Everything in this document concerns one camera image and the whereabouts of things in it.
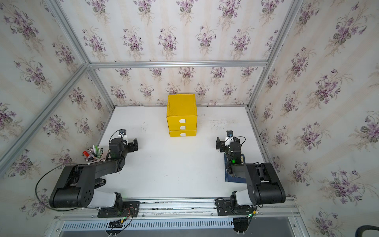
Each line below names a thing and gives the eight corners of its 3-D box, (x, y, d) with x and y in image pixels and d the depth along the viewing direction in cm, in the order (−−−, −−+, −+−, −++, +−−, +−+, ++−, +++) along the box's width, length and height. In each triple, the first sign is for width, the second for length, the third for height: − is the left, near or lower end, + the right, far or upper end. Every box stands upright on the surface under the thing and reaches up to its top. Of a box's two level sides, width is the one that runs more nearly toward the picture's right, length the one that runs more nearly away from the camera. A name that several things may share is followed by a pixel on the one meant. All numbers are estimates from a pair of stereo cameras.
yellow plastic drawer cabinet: (168, 138, 103) (164, 117, 86) (172, 109, 122) (169, 87, 104) (196, 138, 103) (197, 117, 86) (195, 109, 122) (196, 87, 105)
